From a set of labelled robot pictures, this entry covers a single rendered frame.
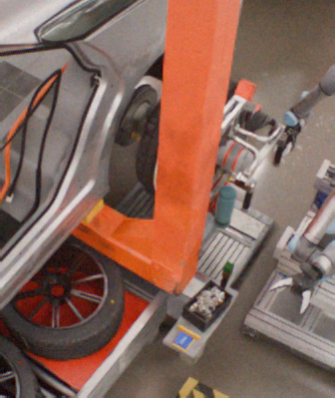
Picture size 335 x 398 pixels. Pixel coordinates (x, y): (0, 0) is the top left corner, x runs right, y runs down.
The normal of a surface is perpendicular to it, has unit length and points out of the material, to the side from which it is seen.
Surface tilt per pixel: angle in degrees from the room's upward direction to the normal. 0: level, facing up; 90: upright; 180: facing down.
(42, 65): 2
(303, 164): 0
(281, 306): 0
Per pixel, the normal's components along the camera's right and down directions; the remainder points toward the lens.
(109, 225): 0.05, -0.63
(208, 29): -0.54, 0.63
